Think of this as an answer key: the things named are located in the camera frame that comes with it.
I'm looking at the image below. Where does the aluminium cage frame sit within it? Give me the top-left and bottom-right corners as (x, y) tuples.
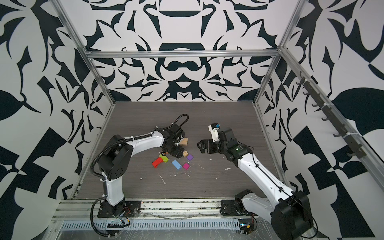
(51, 1), (384, 188)

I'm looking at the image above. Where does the black corrugated cable hose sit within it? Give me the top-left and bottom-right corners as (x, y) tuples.
(89, 196), (121, 238)

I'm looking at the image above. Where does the aluminium mounting rail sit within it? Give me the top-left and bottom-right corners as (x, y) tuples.
(52, 196), (308, 221)

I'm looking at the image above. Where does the grey wall hook rack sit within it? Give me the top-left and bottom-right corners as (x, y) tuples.
(298, 71), (371, 159)

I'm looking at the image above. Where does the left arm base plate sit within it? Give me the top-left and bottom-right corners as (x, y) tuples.
(97, 200), (142, 218)

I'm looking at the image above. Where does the red arch wood block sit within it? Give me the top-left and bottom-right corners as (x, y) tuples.
(152, 157), (164, 169)

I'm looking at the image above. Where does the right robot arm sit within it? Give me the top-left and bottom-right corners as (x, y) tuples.
(197, 123), (315, 240)

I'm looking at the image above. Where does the green wood block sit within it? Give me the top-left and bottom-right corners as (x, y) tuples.
(159, 154), (169, 163)

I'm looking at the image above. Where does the magenta wood block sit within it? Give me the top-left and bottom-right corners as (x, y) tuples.
(183, 163), (191, 170)

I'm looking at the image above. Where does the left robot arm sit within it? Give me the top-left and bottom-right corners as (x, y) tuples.
(89, 114), (189, 207)

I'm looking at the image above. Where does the white slotted cable duct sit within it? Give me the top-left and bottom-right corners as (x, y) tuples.
(59, 218), (241, 232)

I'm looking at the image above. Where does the green lit controller board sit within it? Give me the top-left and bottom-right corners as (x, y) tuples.
(239, 222), (255, 235)

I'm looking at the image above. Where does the light blue wood block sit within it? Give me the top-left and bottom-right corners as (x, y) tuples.
(172, 160), (182, 170)

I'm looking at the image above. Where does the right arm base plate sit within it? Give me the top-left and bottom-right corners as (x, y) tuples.
(220, 199), (265, 217)

